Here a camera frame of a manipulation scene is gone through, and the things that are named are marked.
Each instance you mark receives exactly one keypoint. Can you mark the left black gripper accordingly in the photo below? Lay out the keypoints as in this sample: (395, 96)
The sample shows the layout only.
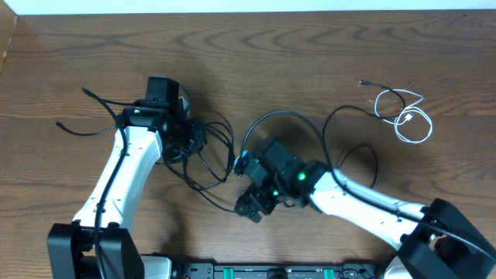
(198, 145)

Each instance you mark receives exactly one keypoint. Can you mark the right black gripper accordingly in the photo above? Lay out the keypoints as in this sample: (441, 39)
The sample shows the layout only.
(254, 191)

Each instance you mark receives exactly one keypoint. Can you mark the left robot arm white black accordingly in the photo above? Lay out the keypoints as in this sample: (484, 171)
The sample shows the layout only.
(98, 242)

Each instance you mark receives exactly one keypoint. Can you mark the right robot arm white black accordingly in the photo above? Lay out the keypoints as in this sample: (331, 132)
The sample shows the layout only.
(430, 241)

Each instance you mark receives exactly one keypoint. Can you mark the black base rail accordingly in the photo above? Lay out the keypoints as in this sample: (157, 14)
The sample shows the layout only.
(282, 271)

